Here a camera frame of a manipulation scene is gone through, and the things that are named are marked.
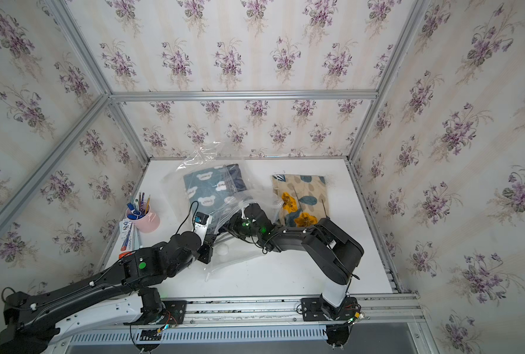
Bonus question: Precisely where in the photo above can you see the blue bear pattern blanket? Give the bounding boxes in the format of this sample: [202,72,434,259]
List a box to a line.
[184,164,247,214]

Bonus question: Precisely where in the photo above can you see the clear plastic vacuum bag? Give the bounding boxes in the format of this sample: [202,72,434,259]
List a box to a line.
[160,142,283,276]

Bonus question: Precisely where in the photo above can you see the beige floral fleece blanket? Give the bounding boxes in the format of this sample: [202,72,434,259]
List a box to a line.
[272,174,330,227]

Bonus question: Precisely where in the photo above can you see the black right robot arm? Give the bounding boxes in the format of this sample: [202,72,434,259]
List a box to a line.
[224,203,364,311]

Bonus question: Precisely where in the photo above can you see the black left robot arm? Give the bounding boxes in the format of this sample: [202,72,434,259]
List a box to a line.
[0,231,213,353]

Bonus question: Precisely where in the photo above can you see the pink pen cup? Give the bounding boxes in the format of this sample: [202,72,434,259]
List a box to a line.
[125,209,161,233]

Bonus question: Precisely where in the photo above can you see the white toothpaste box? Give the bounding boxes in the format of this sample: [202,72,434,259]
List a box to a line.
[118,219,141,259]

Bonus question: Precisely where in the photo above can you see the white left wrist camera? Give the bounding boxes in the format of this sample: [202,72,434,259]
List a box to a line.
[193,212,212,243]

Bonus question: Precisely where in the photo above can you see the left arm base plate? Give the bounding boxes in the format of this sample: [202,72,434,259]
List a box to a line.
[127,300,187,326]

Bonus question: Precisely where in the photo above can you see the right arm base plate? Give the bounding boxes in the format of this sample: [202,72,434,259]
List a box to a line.
[299,296,362,322]

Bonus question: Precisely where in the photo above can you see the aluminium mounting rail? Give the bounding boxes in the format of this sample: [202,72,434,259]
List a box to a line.
[56,293,427,330]

